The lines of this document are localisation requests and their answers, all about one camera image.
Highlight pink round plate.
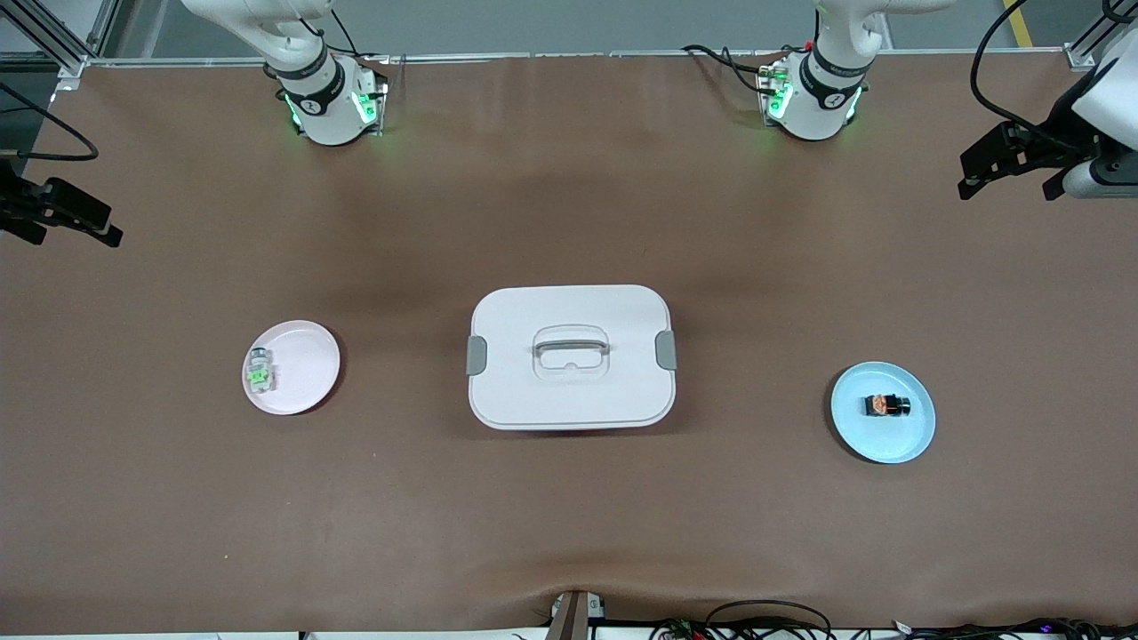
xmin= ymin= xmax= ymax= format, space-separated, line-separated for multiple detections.
xmin=242 ymin=320 xmax=341 ymax=416

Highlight black cable tangle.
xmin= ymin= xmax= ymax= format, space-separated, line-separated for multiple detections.
xmin=647 ymin=616 xmax=1138 ymax=640

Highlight black arm base cable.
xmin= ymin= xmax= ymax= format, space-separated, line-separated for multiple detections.
xmin=681 ymin=43 xmax=785 ymax=95
xmin=302 ymin=7 xmax=392 ymax=65

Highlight light blue round plate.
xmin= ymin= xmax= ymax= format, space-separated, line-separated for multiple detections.
xmin=830 ymin=361 xmax=937 ymax=465

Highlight green and white switch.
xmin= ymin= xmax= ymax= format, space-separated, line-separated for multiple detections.
xmin=246 ymin=348 xmax=278 ymax=395

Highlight brown table cover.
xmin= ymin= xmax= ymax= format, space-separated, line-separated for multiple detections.
xmin=0 ymin=52 xmax=1138 ymax=634

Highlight black looped cable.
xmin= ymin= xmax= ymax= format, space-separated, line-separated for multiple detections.
xmin=705 ymin=599 xmax=834 ymax=640

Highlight white lidded storage box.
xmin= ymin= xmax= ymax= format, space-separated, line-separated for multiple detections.
xmin=466 ymin=284 xmax=678 ymax=432

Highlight silver table edge rail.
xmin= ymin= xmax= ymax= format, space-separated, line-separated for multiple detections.
xmin=84 ymin=48 xmax=1081 ymax=68

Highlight brown camera mount bracket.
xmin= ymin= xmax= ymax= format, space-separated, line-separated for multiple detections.
xmin=546 ymin=588 xmax=608 ymax=640

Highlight aluminium frame post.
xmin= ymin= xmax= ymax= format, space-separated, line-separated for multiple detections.
xmin=1065 ymin=0 xmax=1138 ymax=72
xmin=0 ymin=0 xmax=123 ymax=90

